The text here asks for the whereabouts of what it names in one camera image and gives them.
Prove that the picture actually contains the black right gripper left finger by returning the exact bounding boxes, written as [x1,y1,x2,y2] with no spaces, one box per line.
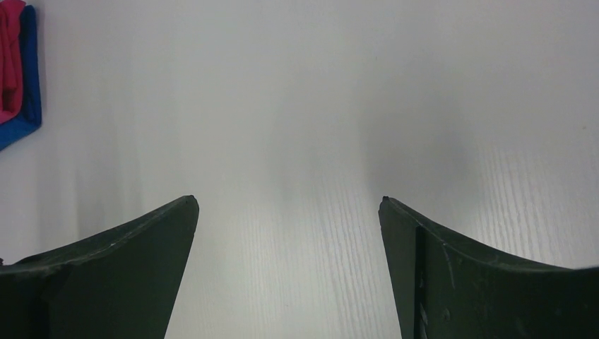
[1,196,199,338]

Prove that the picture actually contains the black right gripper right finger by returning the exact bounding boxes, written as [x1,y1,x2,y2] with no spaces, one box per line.
[379,196,598,338]

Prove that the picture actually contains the magenta t shirt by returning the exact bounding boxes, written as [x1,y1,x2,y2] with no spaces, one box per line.
[1,0,25,124]

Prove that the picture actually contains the folded blue t shirt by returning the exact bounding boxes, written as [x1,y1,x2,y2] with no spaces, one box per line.
[1,3,42,150]

